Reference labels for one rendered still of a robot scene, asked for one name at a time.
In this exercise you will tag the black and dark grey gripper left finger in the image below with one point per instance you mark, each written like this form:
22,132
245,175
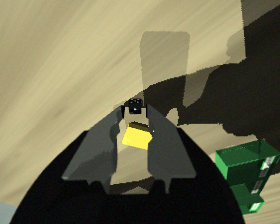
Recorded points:
90,157

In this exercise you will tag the black die with white pips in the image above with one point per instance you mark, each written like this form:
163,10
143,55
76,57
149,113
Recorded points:
134,106

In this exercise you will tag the green rack of labelled bins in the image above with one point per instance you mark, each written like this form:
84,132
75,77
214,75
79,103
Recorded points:
249,159

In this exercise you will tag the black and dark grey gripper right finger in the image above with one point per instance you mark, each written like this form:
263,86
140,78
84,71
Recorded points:
188,171

